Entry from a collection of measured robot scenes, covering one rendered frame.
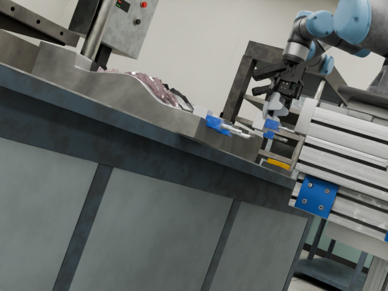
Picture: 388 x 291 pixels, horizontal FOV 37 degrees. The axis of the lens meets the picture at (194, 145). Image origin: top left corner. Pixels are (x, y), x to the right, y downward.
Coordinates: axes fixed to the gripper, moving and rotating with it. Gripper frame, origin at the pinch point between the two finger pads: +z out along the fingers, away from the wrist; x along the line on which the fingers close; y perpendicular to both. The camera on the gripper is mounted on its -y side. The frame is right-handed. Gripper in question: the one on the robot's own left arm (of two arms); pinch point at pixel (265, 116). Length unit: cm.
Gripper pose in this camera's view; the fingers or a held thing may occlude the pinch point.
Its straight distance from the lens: 182.0
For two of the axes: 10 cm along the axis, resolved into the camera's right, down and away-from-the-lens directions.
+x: 4.0, 2.0, 8.9
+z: -3.4, 9.4, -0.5
